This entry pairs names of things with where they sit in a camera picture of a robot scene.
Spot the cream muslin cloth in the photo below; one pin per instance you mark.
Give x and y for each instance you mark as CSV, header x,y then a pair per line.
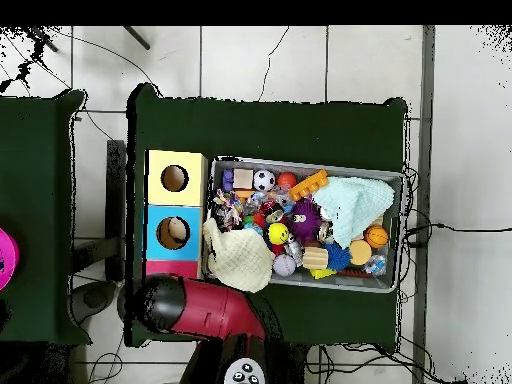
x,y
240,260

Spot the mint muslin cloth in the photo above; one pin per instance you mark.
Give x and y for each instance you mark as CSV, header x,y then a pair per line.
x,y
352,204

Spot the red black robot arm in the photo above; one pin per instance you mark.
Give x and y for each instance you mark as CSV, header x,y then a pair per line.
x,y
216,312

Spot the shallow mesh bin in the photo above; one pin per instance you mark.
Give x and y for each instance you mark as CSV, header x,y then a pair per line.
x,y
224,268

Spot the wooden box with three holes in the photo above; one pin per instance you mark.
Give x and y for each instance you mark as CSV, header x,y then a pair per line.
x,y
188,192

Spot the yellow ball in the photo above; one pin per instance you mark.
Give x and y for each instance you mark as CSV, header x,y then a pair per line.
x,y
278,233

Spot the small soccer ball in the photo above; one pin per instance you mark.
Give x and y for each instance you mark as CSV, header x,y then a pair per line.
x,y
264,180

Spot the purple spiky monster toy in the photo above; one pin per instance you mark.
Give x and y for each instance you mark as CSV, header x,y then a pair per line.
x,y
304,219

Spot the orange plastic toy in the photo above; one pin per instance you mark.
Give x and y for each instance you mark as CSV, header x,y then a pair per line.
x,y
308,184

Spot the white baseball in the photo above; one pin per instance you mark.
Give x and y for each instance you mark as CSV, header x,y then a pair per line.
x,y
284,265

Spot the dark green table cloth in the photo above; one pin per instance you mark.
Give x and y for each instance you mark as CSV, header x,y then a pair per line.
x,y
280,128
36,160

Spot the blue spiky ball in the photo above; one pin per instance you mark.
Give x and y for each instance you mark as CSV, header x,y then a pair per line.
x,y
338,256

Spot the round orange disc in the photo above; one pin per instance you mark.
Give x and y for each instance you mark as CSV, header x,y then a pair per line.
x,y
360,252

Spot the small orange basketball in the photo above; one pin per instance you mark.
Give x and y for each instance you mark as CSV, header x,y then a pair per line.
x,y
376,236

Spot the black upright stand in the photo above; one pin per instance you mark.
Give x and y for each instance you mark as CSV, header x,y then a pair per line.
x,y
116,180

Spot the grey stand base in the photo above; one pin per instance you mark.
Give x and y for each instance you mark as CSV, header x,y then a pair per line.
x,y
94,298

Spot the dark tripod leg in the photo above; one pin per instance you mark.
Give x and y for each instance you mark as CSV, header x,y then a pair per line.
x,y
48,42
136,38

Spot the pink bowl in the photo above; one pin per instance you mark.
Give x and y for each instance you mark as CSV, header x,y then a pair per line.
x,y
6,260

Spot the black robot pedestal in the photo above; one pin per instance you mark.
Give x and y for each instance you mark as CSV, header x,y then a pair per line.
x,y
294,368

